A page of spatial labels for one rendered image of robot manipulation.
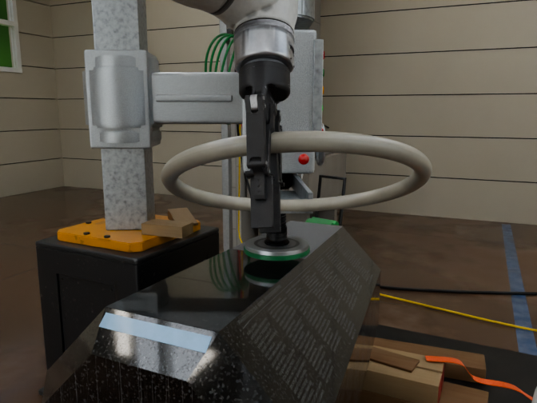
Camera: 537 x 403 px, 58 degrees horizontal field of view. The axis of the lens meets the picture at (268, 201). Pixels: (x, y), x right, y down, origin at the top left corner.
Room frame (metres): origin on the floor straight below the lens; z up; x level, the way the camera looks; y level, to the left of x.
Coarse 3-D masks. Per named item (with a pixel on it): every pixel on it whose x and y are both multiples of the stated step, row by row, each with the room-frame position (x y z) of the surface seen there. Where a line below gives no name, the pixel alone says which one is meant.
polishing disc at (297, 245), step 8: (248, 240) 1.59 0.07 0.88; (256, 240) 1.59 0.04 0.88; (264, 240) 1.59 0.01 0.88; (288, 240) 1.59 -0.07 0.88; (296, 240) 1.59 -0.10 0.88; (304, 240) 1.59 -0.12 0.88; (248, 248) 1.51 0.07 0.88; (256, 248) 1.50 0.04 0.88; (264, 248) 1.50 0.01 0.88; (272, 248) 1.50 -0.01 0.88; (280, 248) 1.50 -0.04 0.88; (288, 248) 1.50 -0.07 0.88; (296, 248) 1.50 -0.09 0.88; (304, 248) 1.50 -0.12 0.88
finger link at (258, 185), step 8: (256, 160) 0.63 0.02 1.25; (256, 168) 0.63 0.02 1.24; (264, 168) 0.64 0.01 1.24; (256, 176) 0.64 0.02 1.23; (264, 176) 0.64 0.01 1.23; (256, 184) 0.64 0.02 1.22; (264, 184) 0.63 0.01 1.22; (256, 192) 0.63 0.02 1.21; (264, 192) 0.63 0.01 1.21; (256, 200) 0.64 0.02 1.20; (264, 200) 0.64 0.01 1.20
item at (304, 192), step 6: (294, 174) 1.51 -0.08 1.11; (300, 174) 1.75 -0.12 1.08; (294, 180) 1.47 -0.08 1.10; (300, 180) 1.36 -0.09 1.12; (294, 186) 1.47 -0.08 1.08; (300, 186) 1.28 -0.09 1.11; (306, 186) 1.22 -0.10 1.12; (282, 192) 1.42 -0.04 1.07; (288, 192) 1.42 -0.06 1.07; (294, 192) 1.42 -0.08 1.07; (300, 192) 1.27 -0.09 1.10; (306, 192) 1.14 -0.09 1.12; (282, 198) 1.30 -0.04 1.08; (288, 198) 1.30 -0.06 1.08; (294, 198) 1.30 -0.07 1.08; (300, 198) 1.27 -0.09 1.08; (306, 198) 1.14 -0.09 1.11; (312, 198) 1.11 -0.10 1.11
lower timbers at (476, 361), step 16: (416, 352) 2.31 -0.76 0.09; (432, 352) 2.31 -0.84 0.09; (448, 352) 2.31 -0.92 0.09; (464, 352) 2.31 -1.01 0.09; (448, 368) 2.20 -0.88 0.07; (464, 368) 2.17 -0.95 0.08; (480, 368) 2.15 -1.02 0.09; (448, 384) 1.99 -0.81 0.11; (368, 400) 1.93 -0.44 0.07; (384, 400) 1.90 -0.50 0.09; (400, 400) 1.87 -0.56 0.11; (448, 400) 1.87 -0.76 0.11; (464, 400) 1.87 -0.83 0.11; (480, 400) 1.87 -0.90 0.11
